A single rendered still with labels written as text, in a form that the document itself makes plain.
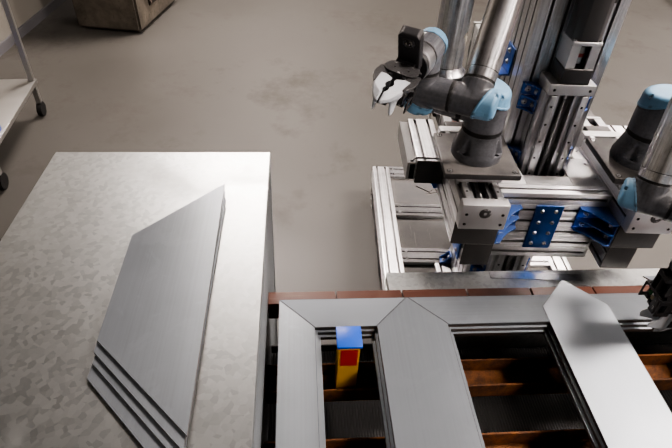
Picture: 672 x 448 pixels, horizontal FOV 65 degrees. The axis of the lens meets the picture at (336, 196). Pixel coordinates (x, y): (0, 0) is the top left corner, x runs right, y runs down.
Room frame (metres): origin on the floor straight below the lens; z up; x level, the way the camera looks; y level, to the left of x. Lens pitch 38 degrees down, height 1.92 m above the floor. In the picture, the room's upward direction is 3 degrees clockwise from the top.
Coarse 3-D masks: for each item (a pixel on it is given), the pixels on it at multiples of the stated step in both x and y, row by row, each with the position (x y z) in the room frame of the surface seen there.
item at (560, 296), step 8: (560, 288) 1.00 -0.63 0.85; (568, 288) 1.00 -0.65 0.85; (576, 288) 1.00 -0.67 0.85; (552, 296) 0.97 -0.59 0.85; (560, 296) 0.97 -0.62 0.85; (568, 296) 0.97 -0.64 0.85; (576, 296) 0.97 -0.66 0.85; (584, 296) 0.97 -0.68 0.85; (592, 296) 0.97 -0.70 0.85; (544, 304) 0.94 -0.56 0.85; (552, 304) 0.94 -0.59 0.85; (560, 304) 0.94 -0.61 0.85; (568, 304) 0.94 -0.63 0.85; (576, 304) 0.94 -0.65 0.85; (584, 304) 0.94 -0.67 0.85; (592, 304) 0.95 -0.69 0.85; (600, 304) 0.95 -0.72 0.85
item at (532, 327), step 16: (624, 320) 0.90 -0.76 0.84; (640, 320) 0.90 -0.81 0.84; (320, 336) 0.81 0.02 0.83; (368, 336) 0.82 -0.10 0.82; (544, 336) 0.86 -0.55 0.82; (320, 352) 0.77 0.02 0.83; (560, 352) 0.80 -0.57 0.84; (320, 368) 0.72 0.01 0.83; (560, 368) 0.76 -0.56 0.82; (320, 384) 0.68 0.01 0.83; (384, 384) 0.68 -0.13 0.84; (576, 384) 0.71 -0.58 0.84; (320, 400) 0.64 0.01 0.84; (384, 400) 0.64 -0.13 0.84; (576, 400) 0.68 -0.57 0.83; (320, 416) 0.60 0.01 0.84; (384, 416) 0.61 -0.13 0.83; (592, 416) 0.63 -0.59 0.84; (320, 432) 0.56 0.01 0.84; (384, 432) 0.58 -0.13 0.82; (480, 432) 0.59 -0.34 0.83; (592, 432) 0.60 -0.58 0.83
